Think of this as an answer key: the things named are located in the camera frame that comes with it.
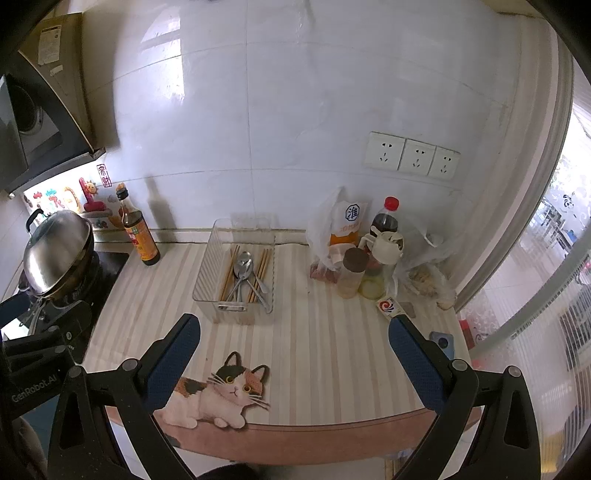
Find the blue smartphone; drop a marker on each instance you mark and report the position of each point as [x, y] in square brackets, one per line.
[442, 344]

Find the white packet with red logo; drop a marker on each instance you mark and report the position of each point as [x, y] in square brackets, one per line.
[388, 308]

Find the white wall socket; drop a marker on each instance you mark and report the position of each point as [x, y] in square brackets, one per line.
[444, 164]
[418, 157]
[384, 150]

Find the red food packet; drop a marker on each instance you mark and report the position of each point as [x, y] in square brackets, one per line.
[323, 272]

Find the clear plastic basket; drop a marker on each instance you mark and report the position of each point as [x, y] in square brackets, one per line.
[207, 277]

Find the colourful wall stickers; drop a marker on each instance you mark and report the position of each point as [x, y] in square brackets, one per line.
[60, 198]

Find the black gas stove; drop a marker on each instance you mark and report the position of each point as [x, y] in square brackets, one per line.
[108, 265]

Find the dark soy sauce bottle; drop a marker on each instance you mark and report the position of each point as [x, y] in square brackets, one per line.
[141, 240]

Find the large steel spoon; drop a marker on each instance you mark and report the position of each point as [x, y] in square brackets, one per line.
[243, 259]

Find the orange white seasoning packet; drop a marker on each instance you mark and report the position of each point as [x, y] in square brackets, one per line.
[351, 219]

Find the clear crumpled plastic bag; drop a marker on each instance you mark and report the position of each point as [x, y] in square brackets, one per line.
[429, 277]

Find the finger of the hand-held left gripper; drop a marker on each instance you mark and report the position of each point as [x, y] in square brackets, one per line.
[60, 321]

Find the white plastic bag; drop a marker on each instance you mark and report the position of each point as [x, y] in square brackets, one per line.
[321, 230]

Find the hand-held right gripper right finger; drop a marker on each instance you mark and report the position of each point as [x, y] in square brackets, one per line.
[411, 355]

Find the striped cat print table mat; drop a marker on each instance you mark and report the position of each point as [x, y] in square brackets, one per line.
[323, 360]

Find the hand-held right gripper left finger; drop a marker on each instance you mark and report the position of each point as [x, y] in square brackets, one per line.
[173, 360]

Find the red cap cola bottle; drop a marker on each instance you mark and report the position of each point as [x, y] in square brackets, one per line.
[385, 221]

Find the black range hood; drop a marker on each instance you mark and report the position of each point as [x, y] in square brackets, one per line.
[46, 115]

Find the brown lid spice jar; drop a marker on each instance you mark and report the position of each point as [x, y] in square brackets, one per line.
[353, 272]

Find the steel wok lid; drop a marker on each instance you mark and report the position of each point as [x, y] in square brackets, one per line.
[57, 249]

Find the red box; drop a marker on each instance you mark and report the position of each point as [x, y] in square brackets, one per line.
[473, 334]

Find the green tinted glass jar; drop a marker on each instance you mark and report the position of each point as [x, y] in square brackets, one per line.
[371, 287]

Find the white plastic oil pot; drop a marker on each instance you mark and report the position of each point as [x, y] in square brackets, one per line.
[385, 247]

